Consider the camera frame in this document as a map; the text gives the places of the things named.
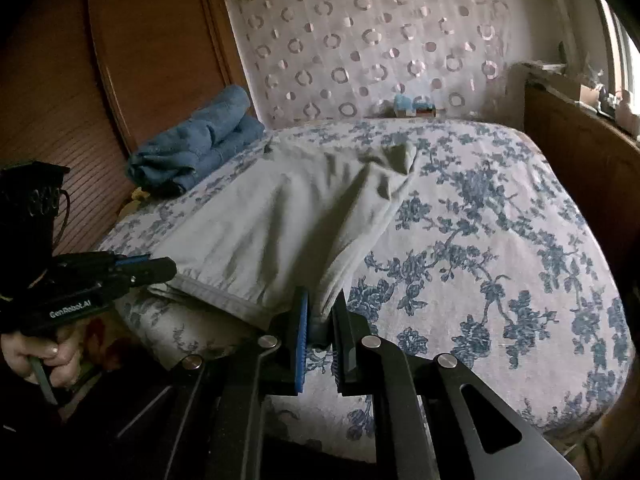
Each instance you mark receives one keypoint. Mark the brown wooden wardrobe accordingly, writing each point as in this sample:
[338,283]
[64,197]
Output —
[150,50]

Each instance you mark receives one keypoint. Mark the circle patterned curtain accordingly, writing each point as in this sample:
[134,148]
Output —
[375,35]

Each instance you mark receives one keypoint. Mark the small brown box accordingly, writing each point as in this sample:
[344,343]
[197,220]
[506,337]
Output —
[422,111]

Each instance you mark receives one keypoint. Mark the cardboard box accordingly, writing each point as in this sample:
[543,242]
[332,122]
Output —
[590,92]

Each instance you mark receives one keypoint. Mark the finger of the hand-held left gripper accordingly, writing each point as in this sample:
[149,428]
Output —
[155,269]
[132,260]

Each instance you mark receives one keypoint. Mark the grey-green pants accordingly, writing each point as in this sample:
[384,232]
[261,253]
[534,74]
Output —
[280,220]

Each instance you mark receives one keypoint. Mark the yellow plush toy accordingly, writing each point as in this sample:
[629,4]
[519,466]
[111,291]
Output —
[140,194]

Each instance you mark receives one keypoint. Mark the bed with blue floral sheet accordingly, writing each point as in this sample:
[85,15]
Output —
[475,260]

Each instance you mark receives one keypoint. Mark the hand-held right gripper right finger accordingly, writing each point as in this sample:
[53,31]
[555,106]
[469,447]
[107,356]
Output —
[345,355]

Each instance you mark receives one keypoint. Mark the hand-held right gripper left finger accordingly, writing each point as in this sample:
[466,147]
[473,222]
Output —
[301,340]

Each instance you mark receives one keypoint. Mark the person's left hand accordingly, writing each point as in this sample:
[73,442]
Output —
[50,360]

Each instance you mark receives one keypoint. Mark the light blue packet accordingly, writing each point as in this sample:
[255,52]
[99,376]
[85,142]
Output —
[403,102]

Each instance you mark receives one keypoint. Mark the brown wooden cabinet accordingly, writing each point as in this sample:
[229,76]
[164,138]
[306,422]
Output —
[575,160]

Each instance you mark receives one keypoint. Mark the blue denim jeans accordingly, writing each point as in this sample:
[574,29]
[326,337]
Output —
[200,140]

